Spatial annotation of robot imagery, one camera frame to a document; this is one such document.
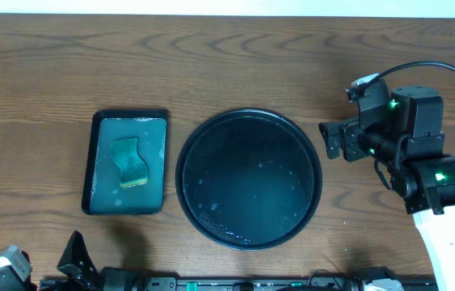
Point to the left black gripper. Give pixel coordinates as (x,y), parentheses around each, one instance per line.
(75,259)

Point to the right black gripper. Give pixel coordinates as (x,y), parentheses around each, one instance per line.
(329,131)

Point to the green yellow sponge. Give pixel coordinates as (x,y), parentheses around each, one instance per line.
(133,169)

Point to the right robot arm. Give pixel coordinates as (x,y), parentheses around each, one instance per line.
(436,230)

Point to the black rectangular water tray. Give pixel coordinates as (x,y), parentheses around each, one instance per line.
(102,193)

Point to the round black tray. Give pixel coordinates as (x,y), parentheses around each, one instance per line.
(248,179)

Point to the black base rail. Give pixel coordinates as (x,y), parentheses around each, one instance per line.
(173,284)

